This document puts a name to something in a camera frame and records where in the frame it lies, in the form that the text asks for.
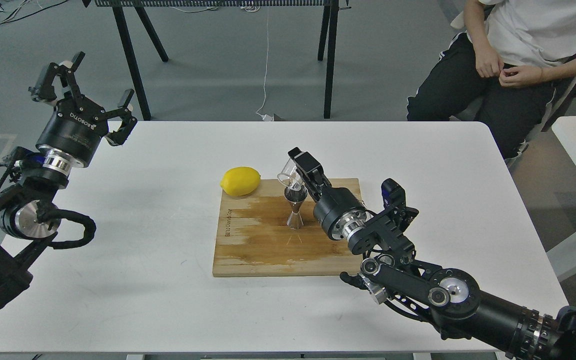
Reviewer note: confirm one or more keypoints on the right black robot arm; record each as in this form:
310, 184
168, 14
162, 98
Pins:
449, 299

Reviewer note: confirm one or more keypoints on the seated person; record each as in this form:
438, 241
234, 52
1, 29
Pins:
538, 33

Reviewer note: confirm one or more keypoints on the steel double jigger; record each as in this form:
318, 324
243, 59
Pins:
296, 212

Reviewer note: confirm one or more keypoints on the clear glass measuring cup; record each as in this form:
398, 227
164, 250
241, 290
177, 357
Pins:
290, 168

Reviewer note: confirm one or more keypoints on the person right hand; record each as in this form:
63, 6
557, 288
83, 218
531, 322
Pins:
488, 62

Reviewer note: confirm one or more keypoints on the black metal table frame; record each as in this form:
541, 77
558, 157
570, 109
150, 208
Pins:
185, 46

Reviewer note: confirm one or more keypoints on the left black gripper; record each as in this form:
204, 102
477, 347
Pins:
70, 132

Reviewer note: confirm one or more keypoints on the yellow lemon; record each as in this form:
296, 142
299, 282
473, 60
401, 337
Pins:
240, 181

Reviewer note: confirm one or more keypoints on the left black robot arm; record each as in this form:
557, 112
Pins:
30, 222

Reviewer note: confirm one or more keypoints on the wooden cutting board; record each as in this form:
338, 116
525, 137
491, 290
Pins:
253, 239

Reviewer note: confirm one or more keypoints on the person left hand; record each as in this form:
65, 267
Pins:
521, 76

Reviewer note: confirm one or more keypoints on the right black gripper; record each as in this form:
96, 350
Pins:
337, 210

